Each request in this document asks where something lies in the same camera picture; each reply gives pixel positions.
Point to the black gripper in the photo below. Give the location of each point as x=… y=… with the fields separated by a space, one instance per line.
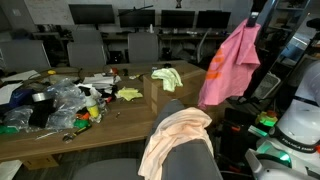
x=258 y=6

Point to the pink shirt orange print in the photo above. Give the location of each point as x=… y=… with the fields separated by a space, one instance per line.
x=230 y=76

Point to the peach shirt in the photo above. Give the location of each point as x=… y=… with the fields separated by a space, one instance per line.
x=173 y=133

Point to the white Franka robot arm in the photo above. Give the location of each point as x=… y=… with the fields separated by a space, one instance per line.
x=300 y=126

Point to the brown cardboard box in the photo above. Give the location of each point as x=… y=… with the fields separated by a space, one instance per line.
x=191 y=83

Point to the grey office chair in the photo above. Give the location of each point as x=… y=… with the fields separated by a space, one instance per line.
x=86 y=36
x=86 y=55
x=23 y=55
x=143 y=46
x=190 y=163

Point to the black computer monitor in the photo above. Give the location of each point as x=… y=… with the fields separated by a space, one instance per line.
x=176 y=18
x=91 y=14
x=213 y=19
x=136 y=18

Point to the white mesh basket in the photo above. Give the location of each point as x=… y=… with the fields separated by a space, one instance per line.
x=270 y=85

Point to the yellow red emergency button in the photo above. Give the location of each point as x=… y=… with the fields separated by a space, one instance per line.
x=266 y=118

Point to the small white bottle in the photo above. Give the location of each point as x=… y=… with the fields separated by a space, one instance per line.
x=151 y=28

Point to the pale green towel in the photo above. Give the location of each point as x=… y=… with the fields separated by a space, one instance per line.
x=168 y=78

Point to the black case orange latch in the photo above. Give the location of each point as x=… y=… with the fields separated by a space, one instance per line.
x=233 y=143

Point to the dark computer desk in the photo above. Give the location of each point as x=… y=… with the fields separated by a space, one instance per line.
x=116 y=34

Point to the small black object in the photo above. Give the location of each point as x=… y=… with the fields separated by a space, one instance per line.
x=125 y=72

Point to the yellow cloth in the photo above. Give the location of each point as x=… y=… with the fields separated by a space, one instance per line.
x=128 y=94

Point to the small red object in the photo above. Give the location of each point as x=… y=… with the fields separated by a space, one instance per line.
x=114 y=70

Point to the long wooden table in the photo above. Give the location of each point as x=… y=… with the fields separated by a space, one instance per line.
x=126 y=126

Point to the small metal screw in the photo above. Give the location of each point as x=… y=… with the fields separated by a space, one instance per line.
x=117 y=115

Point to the stack of white papers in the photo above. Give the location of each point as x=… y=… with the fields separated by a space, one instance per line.
x=98 y=81

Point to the white bottle yellow label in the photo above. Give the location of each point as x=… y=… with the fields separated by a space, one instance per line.
x=92 y=107

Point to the small orange tool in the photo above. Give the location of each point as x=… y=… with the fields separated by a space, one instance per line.
x=83 y=116

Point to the clear plastic bag pile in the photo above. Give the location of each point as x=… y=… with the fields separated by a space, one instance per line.
x=68 y=96

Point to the small green object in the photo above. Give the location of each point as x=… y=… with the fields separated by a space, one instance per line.
x=81 y=123

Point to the whiteboard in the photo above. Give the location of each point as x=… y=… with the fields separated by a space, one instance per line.
x=46 y=11

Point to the small yellow object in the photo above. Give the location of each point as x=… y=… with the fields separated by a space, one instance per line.
x=51 y=72

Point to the yellow black utility knife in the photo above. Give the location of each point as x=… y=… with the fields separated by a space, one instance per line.
x=76 y=133

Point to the white paper sheets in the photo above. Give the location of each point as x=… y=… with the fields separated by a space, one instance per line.
x=20 y=76

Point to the blue bag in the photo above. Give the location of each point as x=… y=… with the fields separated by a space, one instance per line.
x=20 y=98

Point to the white paper sheet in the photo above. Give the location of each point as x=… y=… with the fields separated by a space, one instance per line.
x=8 y=93

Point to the green plastic object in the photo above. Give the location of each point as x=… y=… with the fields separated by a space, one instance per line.
x=7 y=130

